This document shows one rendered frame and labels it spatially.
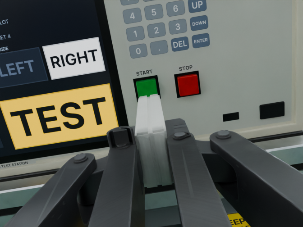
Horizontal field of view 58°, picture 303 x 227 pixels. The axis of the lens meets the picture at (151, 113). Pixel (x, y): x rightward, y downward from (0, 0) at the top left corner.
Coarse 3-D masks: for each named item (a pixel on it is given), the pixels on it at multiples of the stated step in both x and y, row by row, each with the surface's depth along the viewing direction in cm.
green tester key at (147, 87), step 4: (144, 80) 25; (148, 80) 25; (152, 80) 25; (136, 84) 25; (140, 84) 25; (144, 84) 25; (148, 84) 25; (152, 84) 25; (140, 88) 25; (144, 88) 25; (148, 88) 25; (152, 88) 25; (156, 88) 25; (140, 92) 25; (144, 92) 25; (148, 92) 25; (152, 92) 25; (156, 92) 25; (148, 96) 25
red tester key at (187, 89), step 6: (180, 78) 25; (186, 78) 25; (192, 78) 25; (180, 84) 25; (186, 84) 25; (192, 84) 25; (180, 90) 25; (186, 90) 25; (192, 90) 25; (198, 90) 25
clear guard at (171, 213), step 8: (224, 200) 27; (160, 208) 27; (168, 208) 27; (176, 208) 27; (232, 208) 26; (152, 216) 26; (160, 216) 26; (168, 216) 26; (176, 216) 26; (152, 224) 25; (160, 224) 25; (168, 224) 25; (176, 224) 25
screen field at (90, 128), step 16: (32, 96) 25; (48, 96) 25; (64, 96) 25; (80, 96) 26; (96, 96) 26; (16, 112) 26; (32, 112) 26; (48, 112) 26; (64, 112) 26; (80, 112) 26; (96, 112) 26; (112, 112) 26; (16, 128) 26; (32, 128) 26; (48, 128) 26; (64, 128) 26; (80, 128) 27; (96, 128) 27; (112, 128) 27; (16, 144) 27; (32, 144) 27
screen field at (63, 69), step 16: (32, 48) 24; (48, 48) 24; (64, 48) 24; (80, 48) 24; (96, 48) 24; (0, 64) 24; (16, 64) 24; (32, 64) 24; (48, 64) 24; (64, 64) 25; (80, 64) 25; (96, 64) 25; (0, 80) 25; (16, 80) 25; (32, 80) 25
